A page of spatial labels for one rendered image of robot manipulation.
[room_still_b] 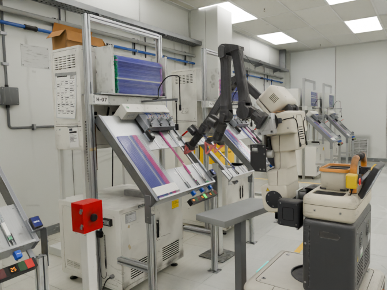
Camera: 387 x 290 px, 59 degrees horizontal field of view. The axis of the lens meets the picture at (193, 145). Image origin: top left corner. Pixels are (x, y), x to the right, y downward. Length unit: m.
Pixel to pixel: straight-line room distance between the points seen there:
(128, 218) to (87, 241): 0.50
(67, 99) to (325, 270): 1.94
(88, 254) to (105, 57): 1.29
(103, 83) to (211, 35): 3.56
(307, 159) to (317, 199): 5.02
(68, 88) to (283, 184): 1.58
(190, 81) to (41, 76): 1.53
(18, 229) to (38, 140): 2.32
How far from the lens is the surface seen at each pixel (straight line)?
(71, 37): 2.69
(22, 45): 3.85
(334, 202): 1.80
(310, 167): 6.83
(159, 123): 2.60
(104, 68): 2.47
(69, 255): 2.83
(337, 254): 1.87
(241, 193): 3.79
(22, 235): 1.60
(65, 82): 2.60
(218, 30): 5.79
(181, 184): 2.34
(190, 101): 3.61
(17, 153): 3.74
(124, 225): 2.36
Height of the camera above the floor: 1.21
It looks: 5 degrees down
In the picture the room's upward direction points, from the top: 1 degrees counter-clockwise
